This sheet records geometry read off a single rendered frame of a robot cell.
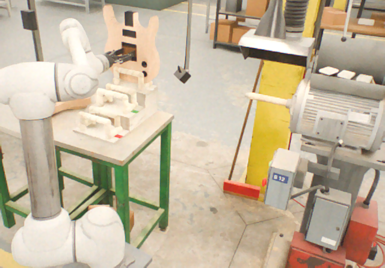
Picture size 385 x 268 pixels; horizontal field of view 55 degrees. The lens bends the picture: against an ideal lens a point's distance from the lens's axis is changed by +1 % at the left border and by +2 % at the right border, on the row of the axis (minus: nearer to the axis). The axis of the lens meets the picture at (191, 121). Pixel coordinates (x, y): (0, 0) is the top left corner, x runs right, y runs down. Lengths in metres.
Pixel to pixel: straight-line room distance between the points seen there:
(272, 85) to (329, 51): 1.01
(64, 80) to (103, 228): 0.56
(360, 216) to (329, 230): 0.19
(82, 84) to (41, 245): 0.60
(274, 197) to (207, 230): 1.27
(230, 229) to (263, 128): 0.79
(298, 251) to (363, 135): 0.65
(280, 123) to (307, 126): 1.14
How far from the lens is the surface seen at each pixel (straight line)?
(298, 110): 1.64
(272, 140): 2.87
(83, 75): 1.23
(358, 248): 2.02
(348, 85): 1.63
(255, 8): 6.63
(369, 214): 1.99
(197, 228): 2.80
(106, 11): 2.17
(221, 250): 2.68
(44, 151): 1.35
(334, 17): 5.28
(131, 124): 2.04
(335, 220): 1.81
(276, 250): 2.36
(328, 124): 1.63
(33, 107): 1.29
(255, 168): 3.04
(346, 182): 1.81
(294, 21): 1.69
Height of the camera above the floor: 1.95
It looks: 28 degrees down
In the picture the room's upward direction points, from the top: 4 degrees clockwise
